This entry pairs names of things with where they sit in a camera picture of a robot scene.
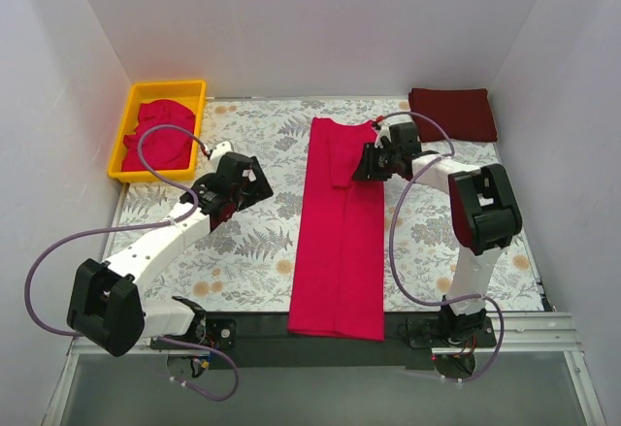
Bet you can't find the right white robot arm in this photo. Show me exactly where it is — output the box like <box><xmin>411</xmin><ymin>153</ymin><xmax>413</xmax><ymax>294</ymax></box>
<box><xmin>352</xmin><ymin>112</ymin><xmax>522</xmax><ymax>346</ymax></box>

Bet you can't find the bright red t-shirt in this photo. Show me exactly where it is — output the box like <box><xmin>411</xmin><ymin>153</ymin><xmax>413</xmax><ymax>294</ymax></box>
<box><xmin>288</xmin><ymin>117</ymin><xmax>385</xmax><ymax>342</ymax></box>

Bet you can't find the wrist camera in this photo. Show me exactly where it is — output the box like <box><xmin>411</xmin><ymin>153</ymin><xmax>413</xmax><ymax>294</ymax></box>
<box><xmin>203</xmin><ymin>141</ymin><xmax>233</xmax><ymax>163</ymax></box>
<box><xmin>372</xmin><ymin>115</ymin><xmax>391</xmax><ymax>149</ymax></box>

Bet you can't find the aluminium rail frame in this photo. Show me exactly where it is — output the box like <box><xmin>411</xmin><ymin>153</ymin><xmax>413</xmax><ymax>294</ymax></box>
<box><xmin>43</xmin><ymin>231</ymin><xmax>607</xmax><ymax>426</ymax></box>

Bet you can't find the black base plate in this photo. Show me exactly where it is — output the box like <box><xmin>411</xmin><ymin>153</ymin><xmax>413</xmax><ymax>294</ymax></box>
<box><xmin>149</xmin><ymin>312</ymin><xmax>498</xmax><ymax>370</ymax></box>

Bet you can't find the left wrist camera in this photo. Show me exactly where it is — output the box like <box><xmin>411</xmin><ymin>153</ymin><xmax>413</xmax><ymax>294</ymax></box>
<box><xmin>203</xmin><ymin>141</ymin><xmax>233</xmax><ymax>163</ymax></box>

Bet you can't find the folded dark red t-shirt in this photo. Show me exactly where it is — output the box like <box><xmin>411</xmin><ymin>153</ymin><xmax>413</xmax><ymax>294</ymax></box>
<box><xmin>409</xmin><ymin>88</ymin><xmax>498</xmax><ymax>143</ymax></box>

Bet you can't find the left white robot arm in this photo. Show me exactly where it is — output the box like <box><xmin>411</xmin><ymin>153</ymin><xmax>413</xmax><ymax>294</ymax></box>
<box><xmin>67</xmin><ymin>151</ymin><xmax>273</xmax><ymax>357</ymax></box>

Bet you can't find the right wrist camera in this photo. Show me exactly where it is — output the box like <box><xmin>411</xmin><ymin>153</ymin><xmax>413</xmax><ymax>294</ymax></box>
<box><xmin>372</xmin><ymin>115</ymin><xmax>391</xmax><ymax>149</ymax></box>

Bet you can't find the yellow plastic bin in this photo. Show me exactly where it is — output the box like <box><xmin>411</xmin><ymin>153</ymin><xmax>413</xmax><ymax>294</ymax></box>
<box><xmin>108</xmin><ymin>80</ymin><xmax>207</xmax><ymax>183</ymax></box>

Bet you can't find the red t-shirt in bin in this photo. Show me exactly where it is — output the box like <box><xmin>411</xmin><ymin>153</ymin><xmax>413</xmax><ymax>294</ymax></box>
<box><xmin>121</xmin><ymin>100</ymin><xmax>196</xmax><ymax>172</ymax></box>

